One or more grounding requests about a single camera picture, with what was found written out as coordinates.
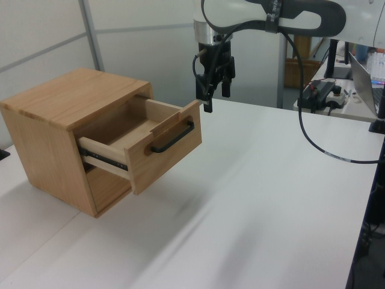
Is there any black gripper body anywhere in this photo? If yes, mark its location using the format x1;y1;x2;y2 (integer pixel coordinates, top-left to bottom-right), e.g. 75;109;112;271
197;40;234;79

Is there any black metal drawer handle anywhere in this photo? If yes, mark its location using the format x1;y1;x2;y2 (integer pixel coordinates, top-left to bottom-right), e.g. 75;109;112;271
150;120;195;154

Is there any wooden drawer with black handle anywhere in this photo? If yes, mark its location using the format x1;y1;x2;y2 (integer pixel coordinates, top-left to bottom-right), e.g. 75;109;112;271
78;96;203;196

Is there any black metal drawer slide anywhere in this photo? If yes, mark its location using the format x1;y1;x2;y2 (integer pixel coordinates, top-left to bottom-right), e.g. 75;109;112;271
79;146;129;172

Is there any light wooden drawer cabinet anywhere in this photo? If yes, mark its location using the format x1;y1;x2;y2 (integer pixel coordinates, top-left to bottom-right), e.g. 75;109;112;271
0;67;153;219

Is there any brown wooden board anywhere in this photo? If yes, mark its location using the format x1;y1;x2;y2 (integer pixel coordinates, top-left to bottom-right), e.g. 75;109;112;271
285;34;314;90

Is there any black power supply box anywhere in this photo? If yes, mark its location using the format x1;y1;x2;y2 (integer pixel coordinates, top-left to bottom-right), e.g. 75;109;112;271
298;79;336;111

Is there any black monitor stand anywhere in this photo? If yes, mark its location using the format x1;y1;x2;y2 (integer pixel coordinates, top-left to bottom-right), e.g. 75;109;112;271
323;39;354;81

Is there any grey emergency stop button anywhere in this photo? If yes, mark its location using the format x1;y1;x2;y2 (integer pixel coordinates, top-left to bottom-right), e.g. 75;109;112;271
326;85;346;110

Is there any white side desk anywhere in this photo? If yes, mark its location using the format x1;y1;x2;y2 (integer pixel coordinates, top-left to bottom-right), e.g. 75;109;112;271
293;60;380;123

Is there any silver laptop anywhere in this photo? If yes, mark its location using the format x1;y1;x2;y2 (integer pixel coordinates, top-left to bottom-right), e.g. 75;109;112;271
348;52;385;117

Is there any black clamped stand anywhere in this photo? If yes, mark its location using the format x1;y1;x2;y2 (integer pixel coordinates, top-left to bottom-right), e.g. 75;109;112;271
369;86;385;134

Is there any white partition post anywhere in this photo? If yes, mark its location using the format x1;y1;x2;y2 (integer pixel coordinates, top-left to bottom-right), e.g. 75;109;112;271
277;30;289;109

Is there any black cable strap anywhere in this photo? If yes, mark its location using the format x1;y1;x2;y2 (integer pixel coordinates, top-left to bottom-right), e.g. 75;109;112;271
265;0;281;34

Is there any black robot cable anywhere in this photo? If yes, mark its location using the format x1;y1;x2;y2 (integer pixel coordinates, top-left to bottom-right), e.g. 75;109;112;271
192;0;381;165

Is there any grey aluminium partition post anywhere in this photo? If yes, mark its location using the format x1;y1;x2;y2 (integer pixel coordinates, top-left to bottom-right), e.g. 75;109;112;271
78;0;105;72

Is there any black upright frame post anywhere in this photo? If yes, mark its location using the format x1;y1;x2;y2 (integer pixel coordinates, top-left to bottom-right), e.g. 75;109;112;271
350;158;385;289

